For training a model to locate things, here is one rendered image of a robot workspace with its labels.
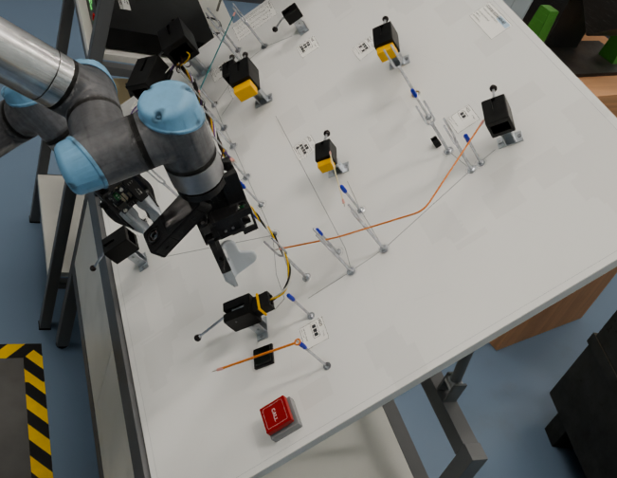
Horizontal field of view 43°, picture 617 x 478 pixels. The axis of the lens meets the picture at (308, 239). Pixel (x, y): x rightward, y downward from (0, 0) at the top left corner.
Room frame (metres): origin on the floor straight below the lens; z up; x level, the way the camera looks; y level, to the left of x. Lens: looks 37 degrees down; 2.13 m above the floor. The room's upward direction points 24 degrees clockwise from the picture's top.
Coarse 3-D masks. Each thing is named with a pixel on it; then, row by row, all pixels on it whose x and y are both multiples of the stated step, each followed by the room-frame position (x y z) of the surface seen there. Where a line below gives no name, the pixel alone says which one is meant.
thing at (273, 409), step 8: (280, 400) 0.91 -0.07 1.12; (264, 408) 0.90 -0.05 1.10; (272, 408) 0.90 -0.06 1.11; (280, 408) 0.90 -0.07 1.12; (288, 408) 0.90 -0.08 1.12; (264, 416) 0.89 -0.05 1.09; (272, 416) 0.89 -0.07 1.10; (280, 416) 0.89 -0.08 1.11; (288, 416) 0.88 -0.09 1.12; (264, 424) 0.88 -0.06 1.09; (272, 424) 0.87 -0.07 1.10; (280, 424) 0.87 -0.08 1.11; (288, 424) 0.88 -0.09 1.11; (272, 432) 0.87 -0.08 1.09
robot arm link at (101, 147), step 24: (72, 120) 0.84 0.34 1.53; (96, 120) 0.83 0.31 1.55; (120, 120) 0.83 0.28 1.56; (72, 144) 0.79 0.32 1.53; (96, 144) 0.79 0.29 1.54; (120, 144) 0.80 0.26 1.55; (72, 168) 0.77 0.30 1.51; (96, 168) 0.78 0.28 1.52; (120, 168) 0.79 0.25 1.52; (144, 168) 0.81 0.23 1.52
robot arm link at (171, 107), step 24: (144, 96) 0.84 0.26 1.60; (168, 96) 0.84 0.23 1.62; (192, 96) 0.85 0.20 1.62; (144, 120) 0.82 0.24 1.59; (168, 120) 0.81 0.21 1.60; (192, 120) 0.84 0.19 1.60; (144, 144) 0.81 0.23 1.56; (168, 144) 0.82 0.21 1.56; (192, 144) 0.84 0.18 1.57; (168, 168) 0.85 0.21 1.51; (192, 168) 0.85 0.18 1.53
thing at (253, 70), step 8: (232, 64) 1.60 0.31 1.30; (240, 64) 1.59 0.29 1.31; (248, 64) 1.58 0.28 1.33; (232, 72) 1.58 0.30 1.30; (240, 72) 1.57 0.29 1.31; (248, 72) 1.56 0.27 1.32; (256, 72) 1.60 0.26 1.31; (232, 80) 1.55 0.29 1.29; (240, 80) 1.55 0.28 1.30; (256, 80) 1.58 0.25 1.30; (256, 96) 1.61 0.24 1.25; (264, 96) 1.62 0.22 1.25; (256, 104) 1.61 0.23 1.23
